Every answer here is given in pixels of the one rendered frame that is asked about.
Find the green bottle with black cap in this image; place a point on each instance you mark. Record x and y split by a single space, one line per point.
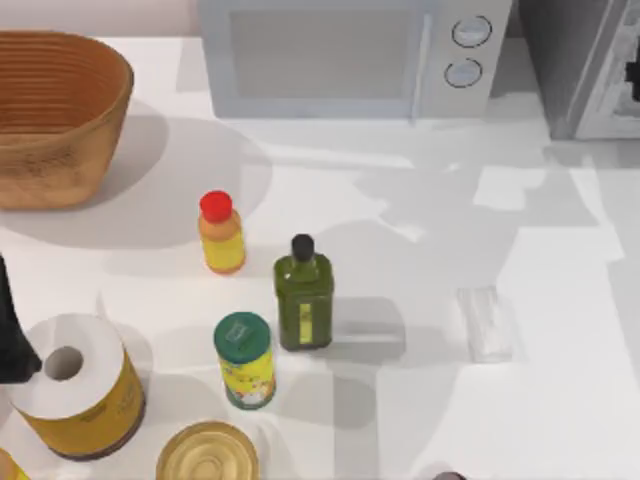
303 300

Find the yellow bottle with red cap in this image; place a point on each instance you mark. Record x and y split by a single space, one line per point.
222 240

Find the yellow can with green lid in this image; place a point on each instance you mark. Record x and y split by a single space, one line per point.
245 362

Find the microwave oven door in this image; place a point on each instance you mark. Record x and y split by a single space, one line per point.
315 55

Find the pale microwave oven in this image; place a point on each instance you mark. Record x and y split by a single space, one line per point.
350 55

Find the round microwave knob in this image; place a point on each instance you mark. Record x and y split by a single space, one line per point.
463 73
471 30

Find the dark round object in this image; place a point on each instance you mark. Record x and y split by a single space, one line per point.
446 476

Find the yellow wrapped paper roll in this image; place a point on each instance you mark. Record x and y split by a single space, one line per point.
80 385

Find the brown woven basket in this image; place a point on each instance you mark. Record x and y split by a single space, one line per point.
55 125

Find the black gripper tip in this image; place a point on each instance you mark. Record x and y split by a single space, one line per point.
12 340

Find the yellow packet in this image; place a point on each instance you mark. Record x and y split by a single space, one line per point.
10 467

